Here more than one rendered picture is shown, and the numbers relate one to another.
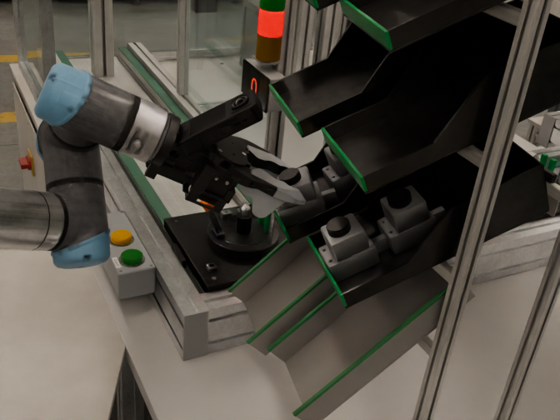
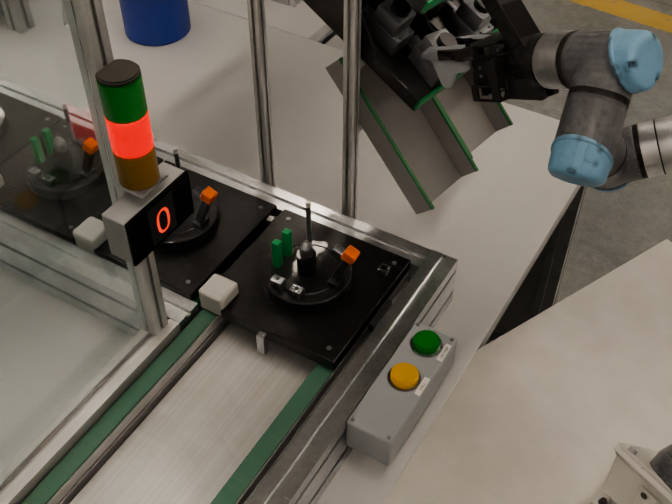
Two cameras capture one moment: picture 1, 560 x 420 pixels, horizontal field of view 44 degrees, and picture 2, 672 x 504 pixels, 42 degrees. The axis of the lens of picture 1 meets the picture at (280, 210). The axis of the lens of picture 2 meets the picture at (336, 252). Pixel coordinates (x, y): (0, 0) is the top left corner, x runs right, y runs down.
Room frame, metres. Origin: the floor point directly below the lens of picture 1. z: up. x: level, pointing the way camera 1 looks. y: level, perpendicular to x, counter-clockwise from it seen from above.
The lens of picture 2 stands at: (1.56, 0.89, 1.95)
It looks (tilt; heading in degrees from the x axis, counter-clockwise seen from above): 45 degrees down; 240
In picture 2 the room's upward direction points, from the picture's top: straight up
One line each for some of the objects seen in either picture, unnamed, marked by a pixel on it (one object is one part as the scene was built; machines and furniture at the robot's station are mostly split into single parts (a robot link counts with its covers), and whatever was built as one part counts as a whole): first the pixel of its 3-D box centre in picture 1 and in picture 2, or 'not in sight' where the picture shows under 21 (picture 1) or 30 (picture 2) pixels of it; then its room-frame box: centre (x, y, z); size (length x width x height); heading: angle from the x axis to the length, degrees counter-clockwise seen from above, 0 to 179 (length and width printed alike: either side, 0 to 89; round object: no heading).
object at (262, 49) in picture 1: (268, 46); (136, 162); (1.36, 0.06, 1.28); 0.05 x 0.05 x 0.05
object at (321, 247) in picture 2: (242, 234); (307, 274); (1.14, 0.07, 0.98); 0.14 x 0.14 x 0.02
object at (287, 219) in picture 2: (242, 242); (307, 283); (1.14, 0.07, 0.96); 0.24 x 0.24 x 0.02; 30
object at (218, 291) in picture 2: not in sight; (218, 294); (1.27, 0.03, 0.97); 0.05 x 0.05 x 0.04; 30
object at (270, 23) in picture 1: (271, 21); (129, 129); (1.36, 0.06, 1.33); 0.05 x 0.05 x 0.05
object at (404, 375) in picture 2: (121, 238); (404, 377); (1.11, 0.29, 0.96); 0.04 x 0.04 x 0.02
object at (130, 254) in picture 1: (132, 258); (426, 343); (1.05, 0.26, 0.96); 0.04 x 0.04 x 0.02
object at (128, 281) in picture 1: (122, 252); (403, 390); (1.11, 0.29, 0.93); 0.21 x 0.07 x 0.06; 30
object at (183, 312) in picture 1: (126, 207); (295, 477); (1.31, 0.33, 0.91); 0.89 x 0.06 x 0.11; 30
